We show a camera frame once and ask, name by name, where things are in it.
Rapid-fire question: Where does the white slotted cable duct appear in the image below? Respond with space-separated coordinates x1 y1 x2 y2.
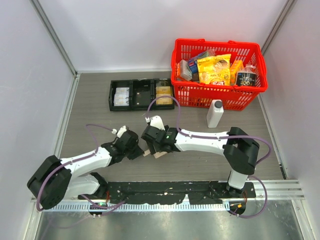
44 201 230 212

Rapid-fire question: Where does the red plastic shopping basket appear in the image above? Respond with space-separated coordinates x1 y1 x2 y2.
171 38 268 111

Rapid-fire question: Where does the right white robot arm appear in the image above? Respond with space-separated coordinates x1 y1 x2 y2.
141 125 260 198

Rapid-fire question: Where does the yellow snack bag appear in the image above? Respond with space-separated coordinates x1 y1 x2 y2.
197 54 231 86

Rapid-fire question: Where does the black three-compartment card tray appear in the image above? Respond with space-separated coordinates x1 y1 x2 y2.
108 78 175 111

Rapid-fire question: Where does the grey boxed item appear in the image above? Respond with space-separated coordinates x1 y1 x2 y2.
177 59 193 81

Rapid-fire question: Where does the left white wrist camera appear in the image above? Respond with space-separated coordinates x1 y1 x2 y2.
111 125 128 138

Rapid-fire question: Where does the white cards stack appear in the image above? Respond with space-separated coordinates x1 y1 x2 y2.
113 87 130 107

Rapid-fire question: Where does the black card in tray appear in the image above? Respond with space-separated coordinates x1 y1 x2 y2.
132 87 151 109

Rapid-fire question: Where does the beige leather card holder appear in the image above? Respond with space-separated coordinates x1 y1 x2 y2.
142 149 167 159

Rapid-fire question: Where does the white plastic bottle black cap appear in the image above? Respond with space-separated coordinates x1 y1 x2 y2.
206 99 224 128

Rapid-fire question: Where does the gold cards stack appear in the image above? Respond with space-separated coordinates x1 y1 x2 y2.
155 86 173 105

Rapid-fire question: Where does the orange snack box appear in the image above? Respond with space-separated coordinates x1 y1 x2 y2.
230 60 244 86

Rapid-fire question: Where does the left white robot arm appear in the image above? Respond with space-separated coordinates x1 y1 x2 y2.
27 127 144 211

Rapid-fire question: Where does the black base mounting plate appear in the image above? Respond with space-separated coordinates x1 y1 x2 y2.
86 181 256 205

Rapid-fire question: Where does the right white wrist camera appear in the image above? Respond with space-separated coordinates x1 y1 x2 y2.
145 115 165 131

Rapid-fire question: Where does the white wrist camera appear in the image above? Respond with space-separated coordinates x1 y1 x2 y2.
111 125 128 138
145 115 165 131

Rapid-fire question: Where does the blue snack packet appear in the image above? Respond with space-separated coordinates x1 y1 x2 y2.
187 49 215 74

